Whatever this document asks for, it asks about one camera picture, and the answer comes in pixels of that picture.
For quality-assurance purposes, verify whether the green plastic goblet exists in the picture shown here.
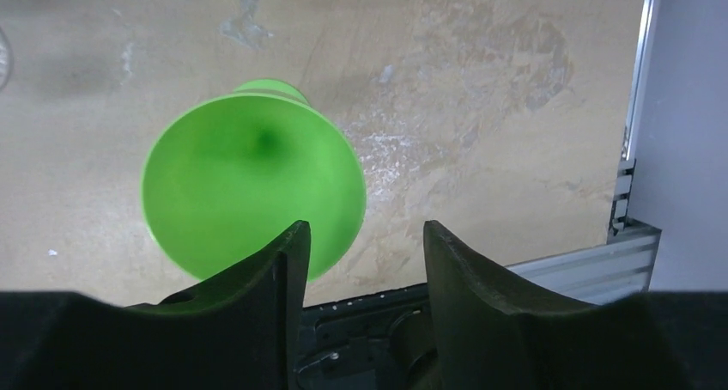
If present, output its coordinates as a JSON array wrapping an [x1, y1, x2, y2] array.
[[141, 78, 367, 280]]

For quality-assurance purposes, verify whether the clear glass middle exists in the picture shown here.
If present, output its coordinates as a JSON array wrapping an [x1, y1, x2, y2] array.
[[0, 28, 15, 91]]

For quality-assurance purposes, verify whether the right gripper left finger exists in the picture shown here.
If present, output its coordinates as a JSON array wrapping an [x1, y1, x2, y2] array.
[[1, 221, 311, 389]]

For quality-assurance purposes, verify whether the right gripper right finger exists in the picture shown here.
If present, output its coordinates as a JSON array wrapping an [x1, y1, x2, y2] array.
[[423, 221, 727, 389]]

